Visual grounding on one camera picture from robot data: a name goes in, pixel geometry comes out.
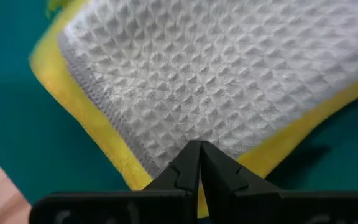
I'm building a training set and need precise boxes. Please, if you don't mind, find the yellow microfiber towel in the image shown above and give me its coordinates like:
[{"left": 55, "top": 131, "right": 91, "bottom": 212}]
[{"left": 29, "top": 0, "right": 358, "bottom": 219}]

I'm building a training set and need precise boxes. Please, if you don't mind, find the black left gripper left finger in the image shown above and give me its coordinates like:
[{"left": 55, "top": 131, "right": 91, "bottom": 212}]
[{"left": 29, "top": 140, "right": 201, "bottom": 224}]

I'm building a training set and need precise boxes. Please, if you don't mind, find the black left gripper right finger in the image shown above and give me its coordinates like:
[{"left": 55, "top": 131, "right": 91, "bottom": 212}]
[{"left": 200, "top": 141, "right": 358, "bottom": 224}]

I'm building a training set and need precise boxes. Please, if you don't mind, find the lime green microfiber towel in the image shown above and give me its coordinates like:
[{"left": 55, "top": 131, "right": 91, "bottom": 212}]
[{"left": 46, "top": 0, "right": 73, "bottom": 18}]

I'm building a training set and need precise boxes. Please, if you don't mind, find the grey microfiber towel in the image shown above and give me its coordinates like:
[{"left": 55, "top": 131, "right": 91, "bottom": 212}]
[{"left": 57, "top": 0, "right": 358, "bottom": 180}]

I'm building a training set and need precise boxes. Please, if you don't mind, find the teal plastic bin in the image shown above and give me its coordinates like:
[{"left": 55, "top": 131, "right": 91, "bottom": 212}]
[{"left": 0, "top": 0, "right": 358, "bottom": 224}]

